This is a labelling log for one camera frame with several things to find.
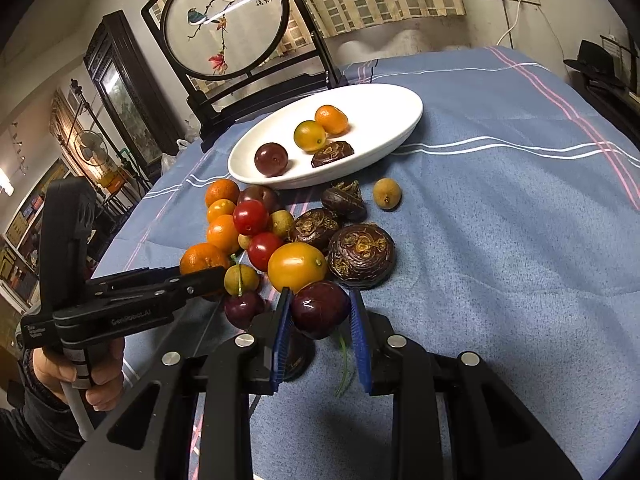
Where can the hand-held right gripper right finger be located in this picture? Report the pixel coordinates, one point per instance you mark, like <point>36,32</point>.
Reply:
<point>360,342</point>

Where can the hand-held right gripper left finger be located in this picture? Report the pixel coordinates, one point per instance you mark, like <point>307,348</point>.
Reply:
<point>282,332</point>

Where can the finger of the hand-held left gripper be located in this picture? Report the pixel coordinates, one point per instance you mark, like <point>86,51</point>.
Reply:
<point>205,281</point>
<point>130,276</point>

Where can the small orange tangerine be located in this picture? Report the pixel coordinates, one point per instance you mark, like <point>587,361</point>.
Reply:
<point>222,234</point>
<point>202,257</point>
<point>222,192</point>

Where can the tan longan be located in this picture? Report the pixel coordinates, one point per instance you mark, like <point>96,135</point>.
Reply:
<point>282,223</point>
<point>387,193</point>
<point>244,241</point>

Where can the large yellow kumquat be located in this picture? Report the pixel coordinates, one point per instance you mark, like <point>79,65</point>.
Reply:
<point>296,266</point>

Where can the large dark brown water chestnut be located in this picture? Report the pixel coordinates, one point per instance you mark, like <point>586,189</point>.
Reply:
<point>361,255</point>

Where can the white oval plate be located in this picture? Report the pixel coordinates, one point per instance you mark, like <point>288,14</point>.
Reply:
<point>380,125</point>

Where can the person's left forearm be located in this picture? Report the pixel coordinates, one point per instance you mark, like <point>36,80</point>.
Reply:
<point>30,435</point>

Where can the person's left hand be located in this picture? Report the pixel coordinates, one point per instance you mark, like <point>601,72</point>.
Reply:
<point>107,385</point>

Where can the green stem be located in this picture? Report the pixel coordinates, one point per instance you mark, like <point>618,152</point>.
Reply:
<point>345,365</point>

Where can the greenish yellow longan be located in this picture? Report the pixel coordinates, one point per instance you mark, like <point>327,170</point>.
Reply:
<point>242,280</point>

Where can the bookshelf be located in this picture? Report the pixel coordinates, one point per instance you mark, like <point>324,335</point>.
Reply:
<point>25,240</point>

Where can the standing fan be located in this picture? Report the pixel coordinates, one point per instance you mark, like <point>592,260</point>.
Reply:
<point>90,147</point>

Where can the clear plastic bag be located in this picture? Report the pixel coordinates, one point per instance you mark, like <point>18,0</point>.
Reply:
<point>172,157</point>

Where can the dark wooden framed cabinet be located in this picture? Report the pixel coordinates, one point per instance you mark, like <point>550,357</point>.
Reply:
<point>130,100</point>

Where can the blue striped tablecloth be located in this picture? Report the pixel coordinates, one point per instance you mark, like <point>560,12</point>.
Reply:
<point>500,260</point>

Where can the yellow orange kumquat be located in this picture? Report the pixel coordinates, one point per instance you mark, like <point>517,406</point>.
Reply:
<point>309,135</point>

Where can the round embroidered table screen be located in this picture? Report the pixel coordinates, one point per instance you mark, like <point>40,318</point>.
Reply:
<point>225,20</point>

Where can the black side furniture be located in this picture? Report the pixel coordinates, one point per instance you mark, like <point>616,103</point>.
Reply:
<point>610,100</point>

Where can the black hat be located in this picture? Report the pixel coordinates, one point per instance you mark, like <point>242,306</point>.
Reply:
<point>595,57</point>

